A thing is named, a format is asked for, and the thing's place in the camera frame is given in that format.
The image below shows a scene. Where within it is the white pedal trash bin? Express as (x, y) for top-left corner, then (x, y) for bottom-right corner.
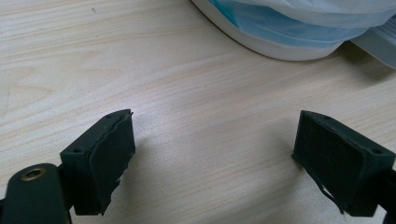
(191, 0), (396, 70)

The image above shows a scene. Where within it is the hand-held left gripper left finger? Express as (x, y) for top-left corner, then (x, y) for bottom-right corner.
(60, 108), (136, 217)

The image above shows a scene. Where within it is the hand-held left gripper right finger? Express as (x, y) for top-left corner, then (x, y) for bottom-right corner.
(291, 109), (396, 217)

